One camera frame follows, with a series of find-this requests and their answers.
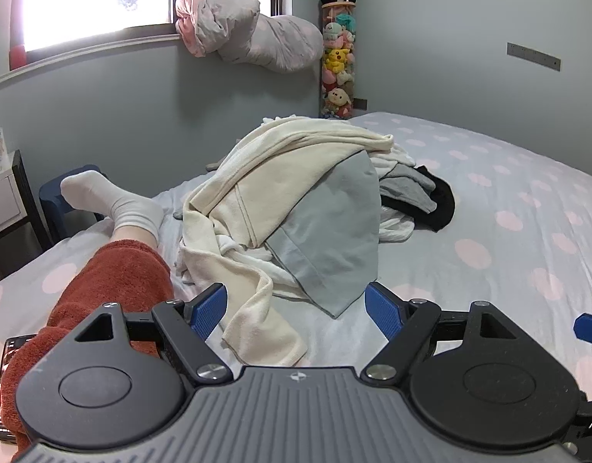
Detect white ribbed garment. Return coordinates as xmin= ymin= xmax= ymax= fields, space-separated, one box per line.
xmin=379 ymin=205 xmax=415 ymax=245

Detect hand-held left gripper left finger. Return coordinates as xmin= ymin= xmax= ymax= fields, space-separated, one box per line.
xmin=74 ymin=284 xmax=231 ymax=382

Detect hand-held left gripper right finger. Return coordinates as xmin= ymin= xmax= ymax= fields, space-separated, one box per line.
xmin=361 ymin=282 xmax=516 ymax=382

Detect polka dot bed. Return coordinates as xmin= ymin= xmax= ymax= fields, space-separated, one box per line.
xmin=0 ymin=112 xmax=592 ymax=463

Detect cream turtleneck sweater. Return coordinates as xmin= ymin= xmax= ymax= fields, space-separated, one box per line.
xmin=180 ymin=115 xmax=395 ymax=367

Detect blue stool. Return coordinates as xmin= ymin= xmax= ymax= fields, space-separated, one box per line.
xmin=38 ymin=164 xmax=113 ymax=244

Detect window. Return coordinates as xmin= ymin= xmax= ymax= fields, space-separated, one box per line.
xmin=0 ymin=0 xmax=289 ymax=88

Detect grey garment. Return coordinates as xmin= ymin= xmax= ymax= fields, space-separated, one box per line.
xmin=379 ymin=163 xmax=439 ymax=214

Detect clear tube of plush toys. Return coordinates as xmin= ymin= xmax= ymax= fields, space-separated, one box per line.
xmin=319 ymin=2 xmax=357 ymax=120

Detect grey wall strip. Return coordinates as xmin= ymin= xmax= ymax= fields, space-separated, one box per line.
xmin=507 ymin=42 xmax=562 ymax=71

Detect black smartphone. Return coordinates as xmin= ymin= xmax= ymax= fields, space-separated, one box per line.
xmin=0 ymin=335 xmax=36 ymax=444

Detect black garment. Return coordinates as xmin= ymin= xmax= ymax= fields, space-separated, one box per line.
xmin=380 ymin=165 xmax=457 ymax=232

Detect person's leg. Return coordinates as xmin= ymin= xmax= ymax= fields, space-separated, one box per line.
xmin=110 ymin=224 xmax=160 ymax=252

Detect white sock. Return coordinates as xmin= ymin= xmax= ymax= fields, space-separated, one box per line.
xmin=59 ymin=170 xmax=165 ymax=247

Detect light grey-blue garment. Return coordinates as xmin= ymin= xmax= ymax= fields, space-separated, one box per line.
xmin=266 ymin=150 xmax=381 ymax=319

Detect red fleece pants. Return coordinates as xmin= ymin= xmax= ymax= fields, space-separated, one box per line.
xmin=0 ymin=240 xmax=176 ymax=463

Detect white crumpled garment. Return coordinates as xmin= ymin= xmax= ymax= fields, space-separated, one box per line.
xmin=173 ymin=231 xmax=280 ymax=300

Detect white black nightstand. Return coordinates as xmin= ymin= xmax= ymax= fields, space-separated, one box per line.
xmin=0 ymin=149 xmax=53 ymax=271

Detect rolled pink grey duvet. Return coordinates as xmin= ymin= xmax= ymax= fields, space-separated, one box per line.
xmin=175 ymin=0 xmax=324 ymax=74

